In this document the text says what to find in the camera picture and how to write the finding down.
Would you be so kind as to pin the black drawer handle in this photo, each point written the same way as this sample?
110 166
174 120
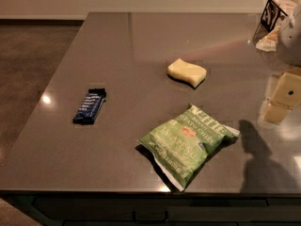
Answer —
150 217

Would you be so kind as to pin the dark blue rxbar wrapper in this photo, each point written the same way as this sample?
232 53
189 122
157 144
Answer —
90 107

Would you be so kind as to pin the black wire napkin basket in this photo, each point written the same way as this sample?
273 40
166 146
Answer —
275 12

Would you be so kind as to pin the green jalapeno chips bag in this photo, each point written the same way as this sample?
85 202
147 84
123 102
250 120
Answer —
181 145

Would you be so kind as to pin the yellow sponge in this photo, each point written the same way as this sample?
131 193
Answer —
186 72

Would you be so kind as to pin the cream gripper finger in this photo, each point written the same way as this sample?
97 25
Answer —
288 88
273 113

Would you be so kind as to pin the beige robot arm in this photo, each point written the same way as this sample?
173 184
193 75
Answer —
282 21

